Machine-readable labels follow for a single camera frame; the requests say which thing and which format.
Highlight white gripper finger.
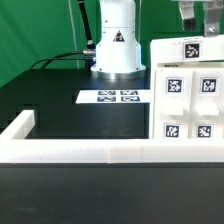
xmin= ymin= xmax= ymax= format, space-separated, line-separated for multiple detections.
xmin=203 ymin=0 xmax=222 ymax=36
xmin=178 ymin=0 xmax=196 ymax=31

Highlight small white box part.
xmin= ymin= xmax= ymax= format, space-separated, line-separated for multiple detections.
xmin=150 ymin=35 xmax=224 ymax=67

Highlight large white cabinet body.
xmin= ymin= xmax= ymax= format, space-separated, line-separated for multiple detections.
xmin=152 ymin=62 xmax=224 ymax=140

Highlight white cabinet door panel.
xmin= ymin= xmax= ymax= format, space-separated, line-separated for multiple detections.
xmin=190 ymin=69 xmax=224 ymax=140

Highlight black ribbed cable hose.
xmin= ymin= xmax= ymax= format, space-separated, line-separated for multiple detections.
xmin=77 ymin=0 xmax=96 ymax=56

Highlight white marker base plate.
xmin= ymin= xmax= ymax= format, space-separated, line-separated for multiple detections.
xmin=75 ymin=89 xmax=151 ymax=104

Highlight black cable on table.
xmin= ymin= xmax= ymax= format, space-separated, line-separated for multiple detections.
xmin=29 ymin=51 xmax=97 ymax=71

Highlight white U-shaped boundary frame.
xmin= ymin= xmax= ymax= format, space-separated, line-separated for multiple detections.
xmin=0 ymin=110 xmax=224 ymax=164

